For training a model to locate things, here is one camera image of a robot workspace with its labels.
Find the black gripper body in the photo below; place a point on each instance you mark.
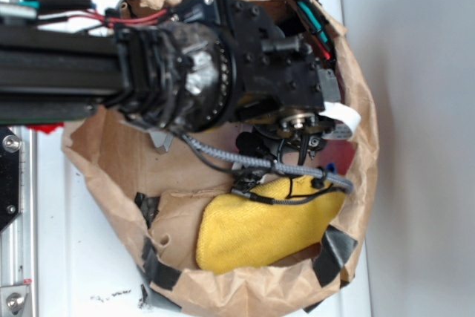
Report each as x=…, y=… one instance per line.
x=279, y=74

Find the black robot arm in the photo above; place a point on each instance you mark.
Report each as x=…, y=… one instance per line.
x=201, y=64

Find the yellow cloth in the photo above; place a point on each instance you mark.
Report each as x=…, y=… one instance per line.
x=239, y=232

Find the brown paper bag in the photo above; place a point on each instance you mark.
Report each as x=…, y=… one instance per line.
x=155, y=203

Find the aluminium frame rail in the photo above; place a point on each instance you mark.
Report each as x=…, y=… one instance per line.
x=19, y=242

